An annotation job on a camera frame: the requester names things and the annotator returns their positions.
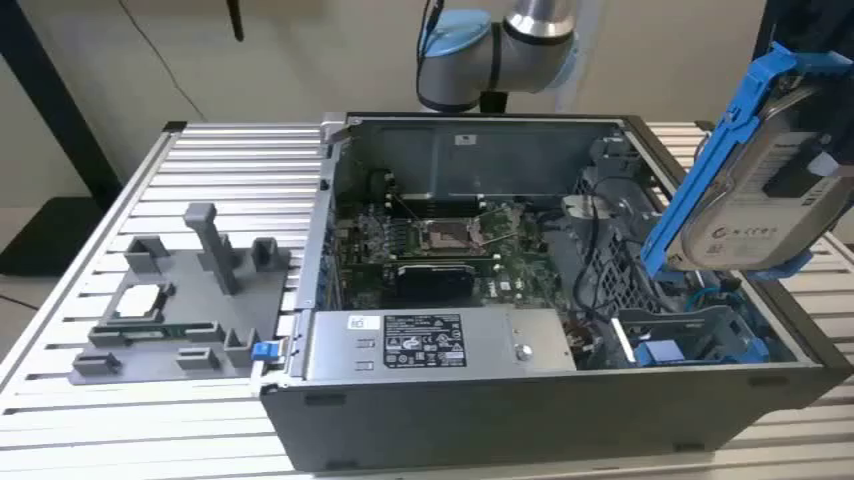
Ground black fan shroud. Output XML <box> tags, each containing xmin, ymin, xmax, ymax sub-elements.
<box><xmin>394</xmin><ymin>263</ymin><xmax>480</xmax><ymax>301</ymax></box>

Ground silver CPU plate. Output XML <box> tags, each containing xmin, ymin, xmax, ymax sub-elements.
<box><xmin>113</xmin><ymin>284</ymin><xmax>169</xmax><ymax>321</ymax></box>

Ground black open PC case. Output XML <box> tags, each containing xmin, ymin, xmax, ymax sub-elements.
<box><xmin>257</xmin><ymin>110</ymin><xmax>854</xmax><ymax>474</ymax></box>

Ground grey plastic parts rack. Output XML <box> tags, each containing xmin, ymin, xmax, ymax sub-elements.
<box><xmin>70</xmin><ymin>202</ymin><xmax>296</xmax><ymax>386</ymax></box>

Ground disk bay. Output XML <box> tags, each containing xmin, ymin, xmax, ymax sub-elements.
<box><xmin>613</xmin><ymin>299</ymin><xmax>769</xmax><ymax>369</ymax></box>

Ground black frame post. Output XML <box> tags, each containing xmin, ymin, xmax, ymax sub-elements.
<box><xmin>0</xmin><ymin>0</ymin><xmax>126</xmax><ymax>201</ymax></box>

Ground black antenna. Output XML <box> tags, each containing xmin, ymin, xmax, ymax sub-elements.
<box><xmin>225</xmin><ymin>0</ymin><xmax>247</xmax><ymax>43</ymax></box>

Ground hard disk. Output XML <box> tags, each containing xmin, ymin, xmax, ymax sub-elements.
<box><xmin>640</xmin><ymin>42</ymin><xmax>849</xmax><ymax>279</ymax></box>

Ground thin metal locking lever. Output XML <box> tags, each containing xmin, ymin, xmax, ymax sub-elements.
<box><xmin>484</xmin><ymin>218</ymin><xmax>524</xmax><ymax>246</ymax></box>

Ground green motherboard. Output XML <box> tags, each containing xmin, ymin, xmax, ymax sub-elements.
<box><xmin>330</xmin><ymin>199</ymin><xmax>569</xmax><ymax>311</ymax></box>

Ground silver power supply with label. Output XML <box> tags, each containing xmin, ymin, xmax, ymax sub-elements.
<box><xmin>304</xmin><ymin>308</ymin><xmax>580</xmax><ymax>379</ymax></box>

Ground CPU socket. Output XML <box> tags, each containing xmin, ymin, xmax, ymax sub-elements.
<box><xmin>417</xmin><ymin>217</ymin><xmax>486</xmax><ymax>251</ymax></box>

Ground green RAM stick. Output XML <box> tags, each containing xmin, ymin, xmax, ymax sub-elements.
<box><xmin>93</xmin><ymin>324</ymin><xmax>222</xmax><ymax>339</ymax></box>

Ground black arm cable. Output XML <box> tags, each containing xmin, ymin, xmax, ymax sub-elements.
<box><xmin>418</xmin><ymin>0</ymin><xmax>448</xmax><ymax>66</ymax></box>

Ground blue wire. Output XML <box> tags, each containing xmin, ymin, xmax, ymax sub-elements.
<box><xmin>685</xmin><ymin>278</ymin><xmax>744</xmax><ymax>322</ymax></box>

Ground grey perforated drive cage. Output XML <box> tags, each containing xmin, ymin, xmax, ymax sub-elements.
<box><xmin>544</xmin><ymin>194</ymin><xmax>669</xmax><ymax>321</ymax></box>

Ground black RAM slot bank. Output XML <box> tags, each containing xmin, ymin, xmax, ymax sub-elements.
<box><xmin>384</xmin><ymin>192</ymin><xmax>486</xmax><ymax>221</ymax></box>

